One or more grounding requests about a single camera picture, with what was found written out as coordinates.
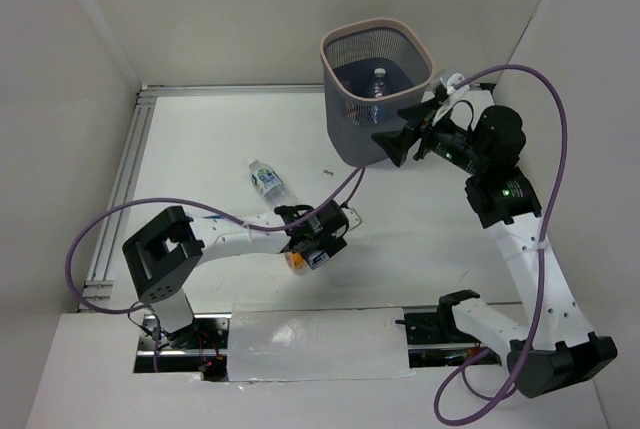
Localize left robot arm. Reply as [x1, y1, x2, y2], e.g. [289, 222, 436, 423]
[123, 201, 362, 349]

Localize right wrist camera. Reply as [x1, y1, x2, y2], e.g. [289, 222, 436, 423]
[432, 69, 470, 124]

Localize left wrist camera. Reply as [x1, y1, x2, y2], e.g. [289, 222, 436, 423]
[342, 207, 363, 232]

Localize blue label water bottle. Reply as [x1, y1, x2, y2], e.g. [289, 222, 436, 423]
[367, 68, 389, 123]

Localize aluminium frame rail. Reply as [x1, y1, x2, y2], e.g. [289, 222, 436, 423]
[90, 86, 512, 313]

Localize orange juice bottle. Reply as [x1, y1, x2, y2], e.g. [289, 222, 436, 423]
[284, 252, 309, 276]

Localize grey mesh waste bin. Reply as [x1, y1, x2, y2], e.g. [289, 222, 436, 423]
[320, 18, 435, 167]

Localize green white label bottle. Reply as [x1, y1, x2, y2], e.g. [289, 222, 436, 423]
[248, 159, 298, 209]

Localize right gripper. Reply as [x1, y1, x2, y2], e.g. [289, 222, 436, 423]
[371, 95, 487, 175]

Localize red label water bottle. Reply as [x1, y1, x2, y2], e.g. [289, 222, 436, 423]
[345, 102, 367, 126]

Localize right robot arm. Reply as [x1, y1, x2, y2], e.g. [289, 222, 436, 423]
[371, 100, 618, 398]

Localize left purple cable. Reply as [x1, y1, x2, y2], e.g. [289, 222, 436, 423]
[66, 166, 366, 373]

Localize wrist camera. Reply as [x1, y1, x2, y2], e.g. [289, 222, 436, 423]
[342, 207, 363, 232]
[432, 69, 470, 124]

